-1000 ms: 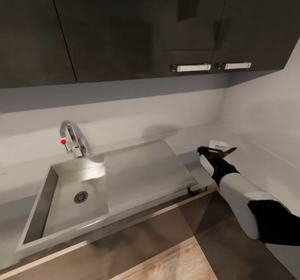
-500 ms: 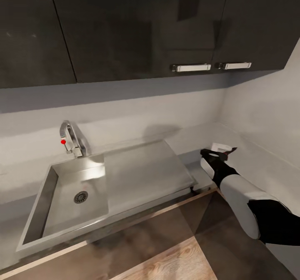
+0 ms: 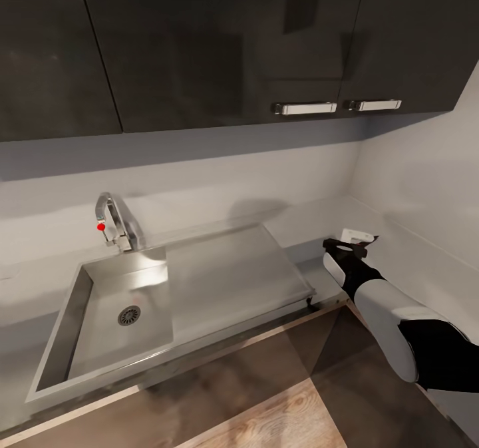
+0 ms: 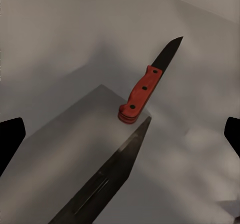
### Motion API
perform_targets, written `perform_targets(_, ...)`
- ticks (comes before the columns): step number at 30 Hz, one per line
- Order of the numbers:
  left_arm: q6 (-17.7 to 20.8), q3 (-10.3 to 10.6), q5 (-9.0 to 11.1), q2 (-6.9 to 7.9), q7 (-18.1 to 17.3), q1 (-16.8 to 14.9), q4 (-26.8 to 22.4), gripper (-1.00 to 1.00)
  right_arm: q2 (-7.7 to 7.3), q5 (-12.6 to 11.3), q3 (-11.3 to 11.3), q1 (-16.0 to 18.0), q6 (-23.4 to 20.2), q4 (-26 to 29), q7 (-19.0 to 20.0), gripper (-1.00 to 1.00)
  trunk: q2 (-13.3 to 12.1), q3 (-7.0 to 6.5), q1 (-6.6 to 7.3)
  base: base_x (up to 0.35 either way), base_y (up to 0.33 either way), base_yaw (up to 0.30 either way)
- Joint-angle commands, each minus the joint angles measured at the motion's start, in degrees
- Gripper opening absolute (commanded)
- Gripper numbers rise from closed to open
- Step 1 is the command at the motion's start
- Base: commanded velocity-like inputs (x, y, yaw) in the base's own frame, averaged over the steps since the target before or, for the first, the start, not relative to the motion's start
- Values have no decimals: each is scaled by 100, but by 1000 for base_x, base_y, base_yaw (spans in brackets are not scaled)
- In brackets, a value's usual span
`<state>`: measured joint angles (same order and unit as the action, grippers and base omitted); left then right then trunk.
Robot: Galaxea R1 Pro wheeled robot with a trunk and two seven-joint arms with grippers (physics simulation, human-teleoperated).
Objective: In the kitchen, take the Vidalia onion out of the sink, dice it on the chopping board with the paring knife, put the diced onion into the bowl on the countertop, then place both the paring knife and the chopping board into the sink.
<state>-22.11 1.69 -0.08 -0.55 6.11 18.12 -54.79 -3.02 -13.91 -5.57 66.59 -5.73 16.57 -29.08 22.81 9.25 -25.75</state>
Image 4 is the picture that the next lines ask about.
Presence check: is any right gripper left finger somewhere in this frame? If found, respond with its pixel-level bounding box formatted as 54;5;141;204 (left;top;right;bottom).
0;117;26;177

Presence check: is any parer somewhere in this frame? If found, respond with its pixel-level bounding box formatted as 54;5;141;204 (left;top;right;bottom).
119;37;183;120

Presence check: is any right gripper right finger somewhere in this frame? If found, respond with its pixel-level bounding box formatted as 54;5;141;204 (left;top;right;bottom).
224;117;240;157

